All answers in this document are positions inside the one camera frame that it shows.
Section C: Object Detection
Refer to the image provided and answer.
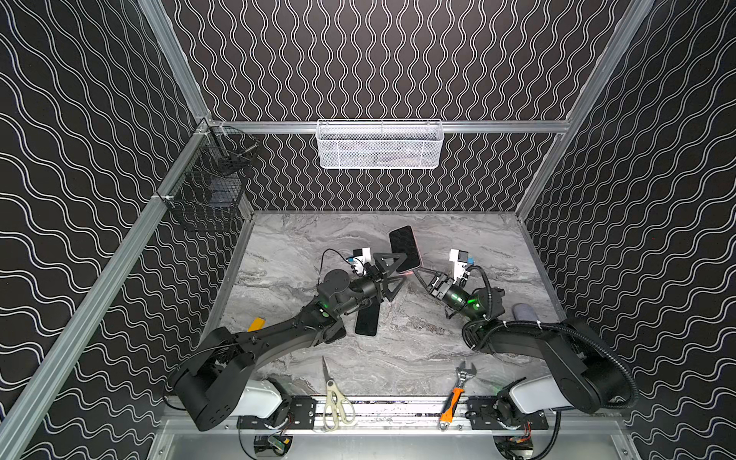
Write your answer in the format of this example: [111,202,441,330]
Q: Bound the phone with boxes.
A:
[388,225,423,273]

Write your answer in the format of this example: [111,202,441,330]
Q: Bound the black smartphone green case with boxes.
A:
[355,299,381,337]

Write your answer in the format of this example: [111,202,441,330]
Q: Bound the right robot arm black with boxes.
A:
[413,264,640,414]

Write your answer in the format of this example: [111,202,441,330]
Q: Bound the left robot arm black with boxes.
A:
[167,253,406,431]

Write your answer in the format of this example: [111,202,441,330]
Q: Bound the purple round object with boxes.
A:
[512,303,540,322]

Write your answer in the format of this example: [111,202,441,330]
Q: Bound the yellow rectangular block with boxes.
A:
[247,317,266,333]

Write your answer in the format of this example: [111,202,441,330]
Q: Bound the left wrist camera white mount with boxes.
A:
[347,247,372,276]

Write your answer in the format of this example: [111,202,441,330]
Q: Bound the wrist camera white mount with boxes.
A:
[448,248,473,285]
[347,247,372,276]

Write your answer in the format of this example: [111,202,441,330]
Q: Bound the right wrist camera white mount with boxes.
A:
[448,248,473,285]

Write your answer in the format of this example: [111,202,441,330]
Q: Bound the orange handled adjustable wrench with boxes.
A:
[438,360,477,431]

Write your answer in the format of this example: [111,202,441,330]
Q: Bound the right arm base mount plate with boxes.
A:
[463,396,549,430]

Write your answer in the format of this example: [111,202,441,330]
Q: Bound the white wire mesh basket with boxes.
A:
[315,119,445,170]

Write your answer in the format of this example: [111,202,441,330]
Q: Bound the beige handled scissors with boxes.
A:
[322,358,357,431]

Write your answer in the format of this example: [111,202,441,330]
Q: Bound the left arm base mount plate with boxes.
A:
[237,396,317,430]

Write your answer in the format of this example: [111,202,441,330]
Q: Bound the black wire basket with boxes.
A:
[164,126,261,234]

